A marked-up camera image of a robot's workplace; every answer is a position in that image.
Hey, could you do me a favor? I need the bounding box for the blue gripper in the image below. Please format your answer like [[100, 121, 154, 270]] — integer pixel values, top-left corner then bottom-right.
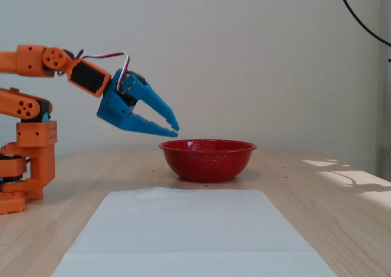
[[96, 68, 180, 138]]

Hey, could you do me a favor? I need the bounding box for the red speckled bowl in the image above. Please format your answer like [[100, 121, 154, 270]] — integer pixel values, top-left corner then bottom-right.
[[158, 139, 257, 183]]

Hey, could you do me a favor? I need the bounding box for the white paper sheet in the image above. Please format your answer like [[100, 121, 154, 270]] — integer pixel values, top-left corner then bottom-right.
[[51, 188, 338, 277]]

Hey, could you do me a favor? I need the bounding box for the red white black servo cable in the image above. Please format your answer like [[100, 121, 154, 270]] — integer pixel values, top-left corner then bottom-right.
[[76, 48, 131, 92]]

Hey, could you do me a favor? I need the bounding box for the black hanging cable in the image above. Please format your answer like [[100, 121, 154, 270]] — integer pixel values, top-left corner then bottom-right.
[[335, 0, 391, 48]]

